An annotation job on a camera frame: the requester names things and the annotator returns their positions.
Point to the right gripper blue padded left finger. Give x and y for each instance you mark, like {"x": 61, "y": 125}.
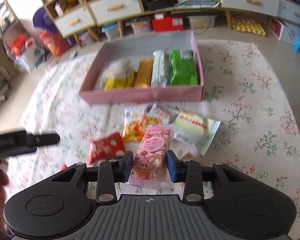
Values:
{"x": 124, "y": 168}

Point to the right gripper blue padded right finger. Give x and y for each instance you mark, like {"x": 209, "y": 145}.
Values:
{"x": 174, "y": 167}

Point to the pink flower snack bar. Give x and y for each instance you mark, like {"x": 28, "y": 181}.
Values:
{"x": 149, "y": 163}

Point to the silver red-label snack packet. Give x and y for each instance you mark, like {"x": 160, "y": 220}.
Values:
{"x": 195, "y": 130}

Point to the brown wafer packet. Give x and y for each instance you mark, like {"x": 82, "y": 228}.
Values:
{"x": 188, "y": 157}

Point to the red snack packet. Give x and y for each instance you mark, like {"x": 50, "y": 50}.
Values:
{"x": 110, "y": 147}

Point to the lotus root chips packet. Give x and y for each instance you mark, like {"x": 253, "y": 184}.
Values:
{"x": 134, "y": 115}

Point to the yellow snack packet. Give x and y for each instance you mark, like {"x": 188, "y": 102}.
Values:
{"x": 120, "y": 82}

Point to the orange biscuit packet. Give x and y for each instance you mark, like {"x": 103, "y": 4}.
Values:
{"x": 144, "y": 74}

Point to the clear white snack bag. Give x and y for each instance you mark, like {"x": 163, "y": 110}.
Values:
{"x": 117, "y": 70}

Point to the pink cardboard box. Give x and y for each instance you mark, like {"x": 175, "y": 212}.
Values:
{"x": 136, "y": 48}

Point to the silver green snack packet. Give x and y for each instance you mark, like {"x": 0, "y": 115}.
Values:
{"x": 161, "y": 71}

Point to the floral white cloth mat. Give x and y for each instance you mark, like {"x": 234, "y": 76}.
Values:
{"x": 258, "y": 133}

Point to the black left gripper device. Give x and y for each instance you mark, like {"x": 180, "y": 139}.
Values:
{"x": 22, "y": 142}

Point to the red patterned bag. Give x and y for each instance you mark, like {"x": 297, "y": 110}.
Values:
{"x": 54, "y": 42}

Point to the red cardboard box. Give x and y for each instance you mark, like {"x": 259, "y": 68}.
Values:
{"x": 167, "y": 24}

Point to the clear plastic storage bin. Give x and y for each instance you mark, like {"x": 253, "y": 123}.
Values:
{"x": 201, "y": 22}

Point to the yellow egg tray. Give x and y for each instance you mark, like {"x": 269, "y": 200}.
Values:
{"x": 247, "y": 25}

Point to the wooden white drawer cabinet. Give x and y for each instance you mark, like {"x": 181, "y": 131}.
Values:
{"x": 165, "y": 2}

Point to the purple hat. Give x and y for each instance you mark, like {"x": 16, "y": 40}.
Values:
{"x": 41, "y": 20}

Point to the white patterned box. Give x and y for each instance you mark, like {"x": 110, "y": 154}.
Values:
{"x": 285, "y": 31}

